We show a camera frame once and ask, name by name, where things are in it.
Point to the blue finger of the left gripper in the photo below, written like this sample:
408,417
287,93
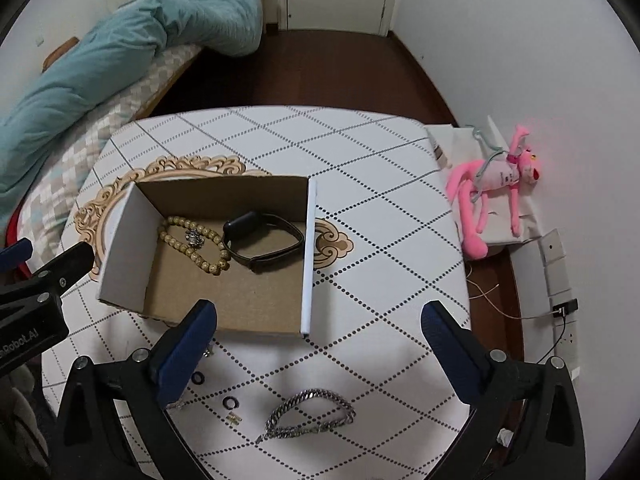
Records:
16,254
65,270

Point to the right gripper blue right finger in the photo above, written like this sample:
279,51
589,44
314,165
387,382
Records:
461,356

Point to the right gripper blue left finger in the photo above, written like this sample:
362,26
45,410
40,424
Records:
177,353

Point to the gold H earring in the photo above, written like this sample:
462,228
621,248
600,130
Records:
234,418

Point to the white cardboard box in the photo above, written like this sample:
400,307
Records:
215,254

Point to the checkered bed sheet mattress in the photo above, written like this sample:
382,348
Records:
43,213

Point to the white power strip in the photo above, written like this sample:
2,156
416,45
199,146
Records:
565,330

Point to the black charger plug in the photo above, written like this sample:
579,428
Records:
565,308

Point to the patterned white tablecloth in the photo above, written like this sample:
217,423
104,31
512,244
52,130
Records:
318,368

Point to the black smart band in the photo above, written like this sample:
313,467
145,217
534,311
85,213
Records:
261,240

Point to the pink panther plush toy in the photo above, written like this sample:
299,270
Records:
472,183

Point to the wooden headboard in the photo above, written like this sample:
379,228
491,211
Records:
59,52

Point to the teal blue duvet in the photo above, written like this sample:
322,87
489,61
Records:
117,52

